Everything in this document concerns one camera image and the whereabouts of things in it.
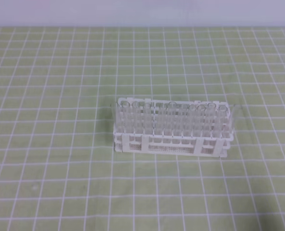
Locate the clear glass test tube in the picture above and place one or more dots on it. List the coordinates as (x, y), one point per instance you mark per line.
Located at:
(234, 115)

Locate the white test tube rack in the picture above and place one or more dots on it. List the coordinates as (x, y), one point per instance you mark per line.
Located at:
(167, 143)

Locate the clear test tube far left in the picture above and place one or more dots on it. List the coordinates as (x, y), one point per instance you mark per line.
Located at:
(117, 117)

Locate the clear test tube far right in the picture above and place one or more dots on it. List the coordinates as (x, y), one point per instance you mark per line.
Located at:
(220, 121)

